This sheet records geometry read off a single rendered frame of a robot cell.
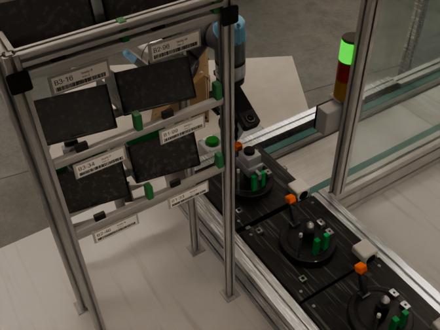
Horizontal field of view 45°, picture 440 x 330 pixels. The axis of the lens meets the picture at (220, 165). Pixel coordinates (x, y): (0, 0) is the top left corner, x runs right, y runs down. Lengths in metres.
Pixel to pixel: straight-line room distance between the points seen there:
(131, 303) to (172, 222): 0.28
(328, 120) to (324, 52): 2.69
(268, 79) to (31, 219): 1.45
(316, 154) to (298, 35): 2.57
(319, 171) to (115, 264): 0.65
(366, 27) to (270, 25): 3.14
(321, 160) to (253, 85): 0.53
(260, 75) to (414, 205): 0.81
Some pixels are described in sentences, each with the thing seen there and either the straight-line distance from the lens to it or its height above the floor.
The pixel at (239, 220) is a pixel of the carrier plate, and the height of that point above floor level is 0.97.
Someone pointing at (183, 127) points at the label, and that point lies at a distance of 0.89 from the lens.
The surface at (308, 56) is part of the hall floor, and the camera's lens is 3.90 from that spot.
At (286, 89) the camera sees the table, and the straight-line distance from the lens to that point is 2.02.
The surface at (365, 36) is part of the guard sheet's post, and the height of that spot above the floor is 1.44.
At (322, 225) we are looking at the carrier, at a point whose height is 1.00.
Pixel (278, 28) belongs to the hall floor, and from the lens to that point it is 4.24.
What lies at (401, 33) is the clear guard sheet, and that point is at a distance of 1.29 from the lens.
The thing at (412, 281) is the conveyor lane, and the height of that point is 0.96.
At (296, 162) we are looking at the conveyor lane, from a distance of 1.62.
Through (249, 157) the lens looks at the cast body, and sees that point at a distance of 1.37.
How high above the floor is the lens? 2.00
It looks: 43 degrees down
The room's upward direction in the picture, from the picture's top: 2 degrees counter-clockwise
